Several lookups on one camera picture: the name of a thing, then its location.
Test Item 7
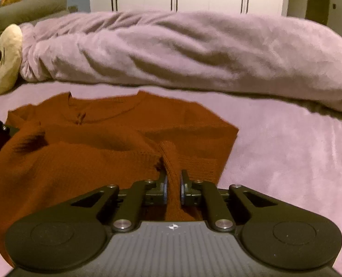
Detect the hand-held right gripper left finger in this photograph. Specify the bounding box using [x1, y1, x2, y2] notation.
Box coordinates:
[48, 170, 169, 232]

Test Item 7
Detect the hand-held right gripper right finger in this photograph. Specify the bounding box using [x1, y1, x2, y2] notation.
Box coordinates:
[180, 170, 297, 232]

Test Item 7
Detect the brown knit cardigan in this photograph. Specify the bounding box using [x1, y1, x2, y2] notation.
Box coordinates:
[0, 90, 239, 266]

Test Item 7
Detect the round cream face pillow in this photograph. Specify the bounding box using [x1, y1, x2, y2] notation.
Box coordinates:
[0, 24, 24, 96]

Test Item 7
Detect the grey-green padded headboard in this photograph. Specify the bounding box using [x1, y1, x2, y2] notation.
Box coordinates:
[0, 0, 69, 44]

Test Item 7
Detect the rolled purple duvet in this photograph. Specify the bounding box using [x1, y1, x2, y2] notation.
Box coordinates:
[19, 10, 342, 114]

